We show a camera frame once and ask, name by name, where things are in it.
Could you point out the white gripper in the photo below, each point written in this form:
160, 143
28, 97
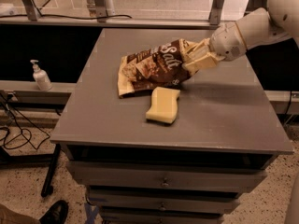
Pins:
226, 42

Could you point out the brown chip bag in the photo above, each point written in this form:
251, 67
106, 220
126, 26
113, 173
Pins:
157, 67

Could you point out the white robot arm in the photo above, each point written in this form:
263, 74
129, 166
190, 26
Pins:
263, 26

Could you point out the yellow sponge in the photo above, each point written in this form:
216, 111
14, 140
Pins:
164, 105

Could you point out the grey drawer cabinet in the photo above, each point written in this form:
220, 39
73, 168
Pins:
224, 120

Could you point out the top grey drawer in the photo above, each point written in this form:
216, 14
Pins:
164, 177

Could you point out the grey drawer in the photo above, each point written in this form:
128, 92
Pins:
118, 217
164, 177
163, 201

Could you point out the white pump bottle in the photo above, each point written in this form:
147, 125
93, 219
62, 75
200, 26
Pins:
41, 77

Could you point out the middle grey drawer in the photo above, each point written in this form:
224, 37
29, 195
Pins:
163, 201

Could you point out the bottom grey drawer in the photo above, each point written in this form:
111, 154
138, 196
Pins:
118, 217

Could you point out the black table leg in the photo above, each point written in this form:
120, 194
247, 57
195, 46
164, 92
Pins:
47, 187

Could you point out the black shoe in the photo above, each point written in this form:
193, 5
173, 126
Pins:
57, 213

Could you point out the tan trouser leg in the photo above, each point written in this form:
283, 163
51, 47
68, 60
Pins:
8, 216

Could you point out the grey metal frame rail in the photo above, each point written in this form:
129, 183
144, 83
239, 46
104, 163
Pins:
173, 14

